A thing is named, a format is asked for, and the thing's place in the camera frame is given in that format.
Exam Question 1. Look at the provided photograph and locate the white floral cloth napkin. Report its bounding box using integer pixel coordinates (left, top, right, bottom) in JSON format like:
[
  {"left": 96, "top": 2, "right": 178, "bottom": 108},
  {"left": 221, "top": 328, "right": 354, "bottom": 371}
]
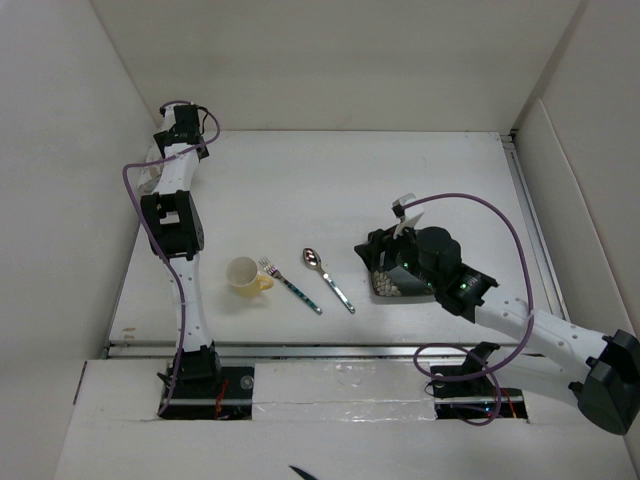
[{"left": 136, "top": 142, "right": 164, "bottom": 196}]

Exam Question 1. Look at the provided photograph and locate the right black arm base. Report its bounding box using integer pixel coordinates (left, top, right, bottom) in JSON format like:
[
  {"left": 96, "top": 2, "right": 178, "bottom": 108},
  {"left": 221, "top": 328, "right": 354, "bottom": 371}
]
[{"left": 424, "top": 342, "right": 528, "bottom": 425}]

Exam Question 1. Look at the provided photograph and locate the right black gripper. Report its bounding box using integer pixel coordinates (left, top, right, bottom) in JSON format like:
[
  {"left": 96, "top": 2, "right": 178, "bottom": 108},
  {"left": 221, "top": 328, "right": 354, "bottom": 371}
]
[{"left": 354, "top": 217, "right": 441, "bottom": 291}]

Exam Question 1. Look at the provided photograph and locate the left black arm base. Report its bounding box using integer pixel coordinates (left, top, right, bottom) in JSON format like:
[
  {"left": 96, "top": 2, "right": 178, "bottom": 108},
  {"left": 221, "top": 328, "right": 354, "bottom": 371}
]
[{"left": 157, "top": 347, "right": 255, "bottom": 421}]

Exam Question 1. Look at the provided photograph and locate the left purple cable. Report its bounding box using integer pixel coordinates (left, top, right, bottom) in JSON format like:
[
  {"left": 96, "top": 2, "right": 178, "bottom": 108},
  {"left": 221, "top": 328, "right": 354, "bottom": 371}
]
[{"left": 122, "top": 101, "right": 222, "bottom": 416}]

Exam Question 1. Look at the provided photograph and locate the fork with teal handle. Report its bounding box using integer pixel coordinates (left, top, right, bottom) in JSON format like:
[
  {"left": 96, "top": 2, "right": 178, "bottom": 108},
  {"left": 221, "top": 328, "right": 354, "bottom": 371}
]
[{"left": 258, "top": 257, "right": 323, "bottom": 315}]

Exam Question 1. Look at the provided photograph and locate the black floral square plate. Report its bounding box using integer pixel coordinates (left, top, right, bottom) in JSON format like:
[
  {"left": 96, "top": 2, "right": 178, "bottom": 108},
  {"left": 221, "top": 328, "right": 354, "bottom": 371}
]
[{"left": 369, "top": 267, "right": 435, "bottom": 303}]

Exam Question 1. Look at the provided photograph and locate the spoon with teal handle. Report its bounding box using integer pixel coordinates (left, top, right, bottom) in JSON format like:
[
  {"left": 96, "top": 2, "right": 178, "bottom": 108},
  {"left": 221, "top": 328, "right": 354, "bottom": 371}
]
[{"left": 302, "top": 247, "right": 356, "bottom": 314}]

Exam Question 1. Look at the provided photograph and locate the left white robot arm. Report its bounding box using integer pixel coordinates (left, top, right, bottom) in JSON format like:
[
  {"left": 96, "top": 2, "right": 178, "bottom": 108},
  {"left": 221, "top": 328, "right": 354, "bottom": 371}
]
[{"left": 140, "top": 102, "right": 223, "bottom": 397}]

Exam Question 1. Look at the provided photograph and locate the aluminium rail frame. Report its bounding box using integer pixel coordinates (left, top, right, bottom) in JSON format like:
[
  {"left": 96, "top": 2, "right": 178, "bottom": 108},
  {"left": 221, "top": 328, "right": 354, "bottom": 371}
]
[{"left": 102, "top": 130, "right": 571, "bottom": 361}]

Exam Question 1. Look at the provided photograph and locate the yellow ceramic mug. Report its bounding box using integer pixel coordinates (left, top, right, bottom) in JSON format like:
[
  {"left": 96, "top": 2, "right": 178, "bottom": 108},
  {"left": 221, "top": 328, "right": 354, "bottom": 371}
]
[{"left": 226, "top": 257, "right": 274, "bottom": 298}]

